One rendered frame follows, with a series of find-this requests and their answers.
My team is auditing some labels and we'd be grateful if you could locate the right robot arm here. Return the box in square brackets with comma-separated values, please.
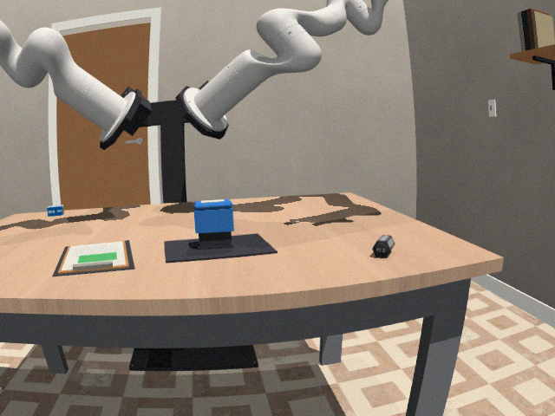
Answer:
[0, 20, 135, 142]

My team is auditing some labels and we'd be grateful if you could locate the dark grey flat mat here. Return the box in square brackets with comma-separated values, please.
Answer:
[164, 233, 278, 263]

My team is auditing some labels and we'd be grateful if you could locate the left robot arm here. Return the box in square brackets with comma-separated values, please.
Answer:
[184, 0, 388, 132]

